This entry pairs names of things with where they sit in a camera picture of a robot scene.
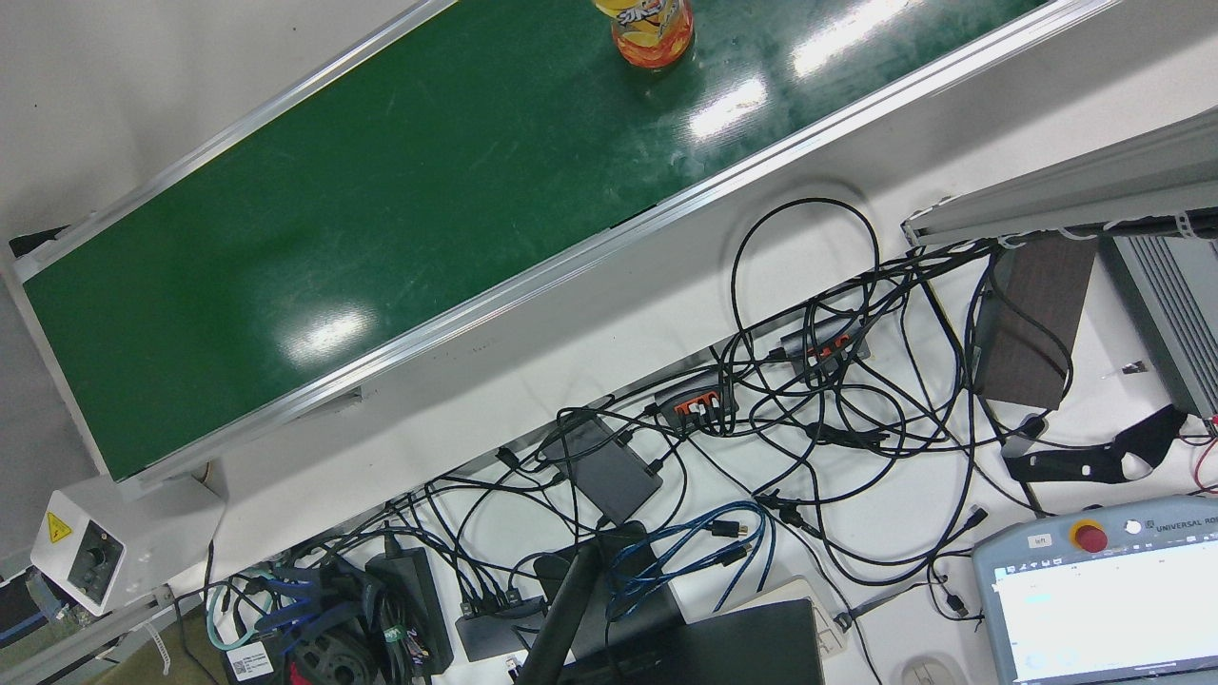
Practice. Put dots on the orange drink bottle yellow cap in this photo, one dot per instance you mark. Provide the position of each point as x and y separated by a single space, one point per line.
652 33

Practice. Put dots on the grey USB hub orange ports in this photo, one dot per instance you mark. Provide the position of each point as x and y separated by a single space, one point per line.
690 392
818 335

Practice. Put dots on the black flat adapter box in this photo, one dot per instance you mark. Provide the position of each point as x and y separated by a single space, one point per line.
609 476

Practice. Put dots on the black USB hub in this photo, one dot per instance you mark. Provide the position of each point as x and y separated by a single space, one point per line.
495 633

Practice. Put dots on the black power adapter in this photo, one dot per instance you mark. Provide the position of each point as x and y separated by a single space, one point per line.
409 609

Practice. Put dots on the brown wood-grain box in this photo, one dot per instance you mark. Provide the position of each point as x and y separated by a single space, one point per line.
1032 323

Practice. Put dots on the grey computer mouse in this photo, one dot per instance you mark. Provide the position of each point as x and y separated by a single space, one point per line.
931 674

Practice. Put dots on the white conveyor control box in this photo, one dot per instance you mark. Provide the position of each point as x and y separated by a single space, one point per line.
143 518

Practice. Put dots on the grey teach pendant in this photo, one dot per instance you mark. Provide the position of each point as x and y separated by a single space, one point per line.
1094 618

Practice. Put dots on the finned metal electronics box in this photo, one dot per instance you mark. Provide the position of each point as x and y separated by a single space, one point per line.
1175 304

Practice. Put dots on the green conveyor belt aluminium frame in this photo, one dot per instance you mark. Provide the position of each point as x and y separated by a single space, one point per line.
381 238

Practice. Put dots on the black flat bracket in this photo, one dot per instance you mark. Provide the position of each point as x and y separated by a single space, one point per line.
1066 466

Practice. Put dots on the aluminium profile camera post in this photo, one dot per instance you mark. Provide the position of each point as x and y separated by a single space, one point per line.
1094 185

